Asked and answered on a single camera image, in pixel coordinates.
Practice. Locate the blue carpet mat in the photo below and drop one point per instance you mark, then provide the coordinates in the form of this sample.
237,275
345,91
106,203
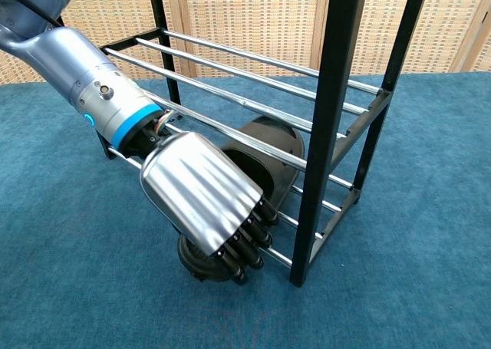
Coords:
96,268

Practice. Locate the black rubber slipper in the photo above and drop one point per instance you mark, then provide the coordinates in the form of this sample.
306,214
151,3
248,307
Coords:
276,153

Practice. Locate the woven bamboo folding screen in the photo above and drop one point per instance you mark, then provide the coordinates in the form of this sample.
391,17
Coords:
249,15

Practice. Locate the black chrome shoe rack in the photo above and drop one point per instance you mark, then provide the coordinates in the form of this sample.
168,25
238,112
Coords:
330,134

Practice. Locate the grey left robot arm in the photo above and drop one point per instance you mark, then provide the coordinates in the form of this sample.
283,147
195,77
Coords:
76,65

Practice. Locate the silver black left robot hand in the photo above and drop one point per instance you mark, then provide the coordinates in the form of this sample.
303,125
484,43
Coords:
199,188

